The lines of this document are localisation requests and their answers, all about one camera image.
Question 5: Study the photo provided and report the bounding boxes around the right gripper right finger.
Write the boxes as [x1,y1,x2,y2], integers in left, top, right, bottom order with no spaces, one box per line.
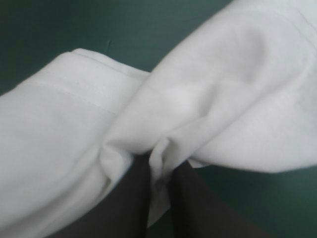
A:
[168,161,270,238]

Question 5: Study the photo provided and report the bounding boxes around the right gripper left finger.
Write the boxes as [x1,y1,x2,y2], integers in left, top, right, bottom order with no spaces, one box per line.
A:
[51,154,152,238]

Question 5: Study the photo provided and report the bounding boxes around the white T-shirt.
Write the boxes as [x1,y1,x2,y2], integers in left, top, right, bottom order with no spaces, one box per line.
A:
[0,0,317,238]

